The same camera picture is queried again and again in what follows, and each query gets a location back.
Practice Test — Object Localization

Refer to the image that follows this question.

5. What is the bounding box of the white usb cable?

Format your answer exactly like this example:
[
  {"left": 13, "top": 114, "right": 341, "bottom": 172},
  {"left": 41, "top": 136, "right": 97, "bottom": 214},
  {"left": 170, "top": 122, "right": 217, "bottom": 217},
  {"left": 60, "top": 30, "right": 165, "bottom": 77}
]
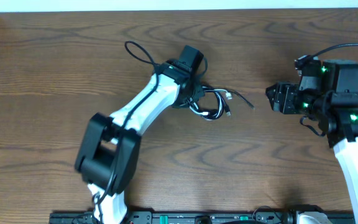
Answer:
[{"left": 190, "top": 88, "right": 233, "bottom": 119}]

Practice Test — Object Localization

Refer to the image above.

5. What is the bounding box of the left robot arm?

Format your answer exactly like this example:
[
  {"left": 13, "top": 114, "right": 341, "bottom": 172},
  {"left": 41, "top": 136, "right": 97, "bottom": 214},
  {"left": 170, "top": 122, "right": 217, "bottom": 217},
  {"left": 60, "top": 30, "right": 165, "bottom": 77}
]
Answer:
[{"left": 74, "top": 45, "right": 206, "bottom": 223}]

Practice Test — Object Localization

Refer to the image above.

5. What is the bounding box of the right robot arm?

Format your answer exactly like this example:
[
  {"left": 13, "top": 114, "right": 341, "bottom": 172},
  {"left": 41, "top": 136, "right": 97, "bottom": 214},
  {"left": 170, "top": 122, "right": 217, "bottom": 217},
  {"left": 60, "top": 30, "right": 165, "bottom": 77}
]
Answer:
[{"left": 265, "top": 57, "right": 358, "bottom": 223}]

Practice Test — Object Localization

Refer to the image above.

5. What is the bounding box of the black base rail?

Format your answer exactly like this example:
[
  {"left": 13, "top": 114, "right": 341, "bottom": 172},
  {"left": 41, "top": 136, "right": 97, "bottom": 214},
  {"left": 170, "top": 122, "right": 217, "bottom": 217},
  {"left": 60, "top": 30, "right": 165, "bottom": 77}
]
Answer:
[{"left": 48, "top": 210, "right": 356, "bottom": 224}]

